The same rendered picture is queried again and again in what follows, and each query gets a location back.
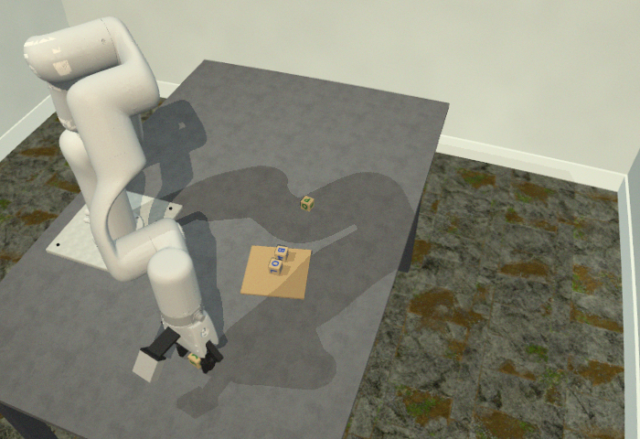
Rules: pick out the wooden letter block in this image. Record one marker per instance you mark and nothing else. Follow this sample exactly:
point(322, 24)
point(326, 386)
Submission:
point(307, 203)
point(194, 360)
point(275, 267)
point(281, 253)

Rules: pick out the tan flat mat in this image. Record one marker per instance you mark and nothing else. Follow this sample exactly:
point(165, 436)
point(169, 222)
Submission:
point(291, 283)

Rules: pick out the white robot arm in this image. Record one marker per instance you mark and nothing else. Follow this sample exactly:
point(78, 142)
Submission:
point(103, 108)

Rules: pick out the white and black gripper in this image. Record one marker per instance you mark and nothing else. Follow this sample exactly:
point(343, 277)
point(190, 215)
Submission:
point(196, 339)

